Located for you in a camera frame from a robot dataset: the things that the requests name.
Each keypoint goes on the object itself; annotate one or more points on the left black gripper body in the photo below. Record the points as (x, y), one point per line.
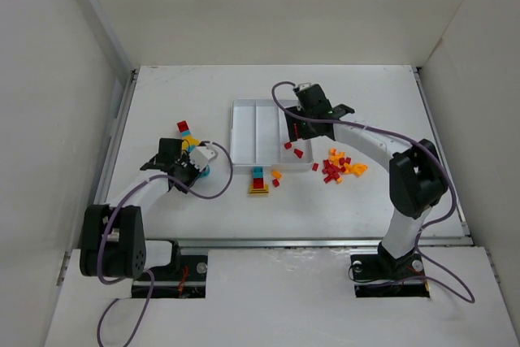
(185, 174)

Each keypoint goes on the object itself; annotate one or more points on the red arch lego piece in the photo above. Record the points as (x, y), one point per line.
(298, 133)

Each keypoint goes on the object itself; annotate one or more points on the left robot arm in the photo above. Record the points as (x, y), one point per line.
(112, 243)

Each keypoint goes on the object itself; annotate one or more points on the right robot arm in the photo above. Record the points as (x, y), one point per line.
(417, 181)

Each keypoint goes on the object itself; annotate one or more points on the red teal yellow duplo tower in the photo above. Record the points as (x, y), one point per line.
(189, 142)

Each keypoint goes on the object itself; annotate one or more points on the teal frog duplo piece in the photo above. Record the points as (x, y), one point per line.
(206, 172)

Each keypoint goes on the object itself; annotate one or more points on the white three-compartment tray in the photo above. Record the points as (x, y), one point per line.
(257, 137)

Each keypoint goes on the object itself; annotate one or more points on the orange lego brick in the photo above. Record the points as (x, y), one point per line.
(276, 174)

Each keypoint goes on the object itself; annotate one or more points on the red orange lego pile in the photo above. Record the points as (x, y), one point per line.
(337, 165)

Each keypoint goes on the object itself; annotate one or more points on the teal red yellow duplo stack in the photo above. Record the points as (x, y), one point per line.
(258, 185)

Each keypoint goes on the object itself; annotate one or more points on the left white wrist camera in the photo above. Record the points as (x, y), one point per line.
(201, 156)

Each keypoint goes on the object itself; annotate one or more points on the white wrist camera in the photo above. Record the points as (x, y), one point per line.
(201, 156)
(301, 87)

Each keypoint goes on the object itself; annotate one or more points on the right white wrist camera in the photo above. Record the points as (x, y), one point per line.
(301, 87)

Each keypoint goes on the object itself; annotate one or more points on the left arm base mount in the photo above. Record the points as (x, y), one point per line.
(183, 278)

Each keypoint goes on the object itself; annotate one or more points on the aluminium front rail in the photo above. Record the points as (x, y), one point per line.
(274, 243)

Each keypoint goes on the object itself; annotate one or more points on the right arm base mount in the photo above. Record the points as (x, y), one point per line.
(375, 276)

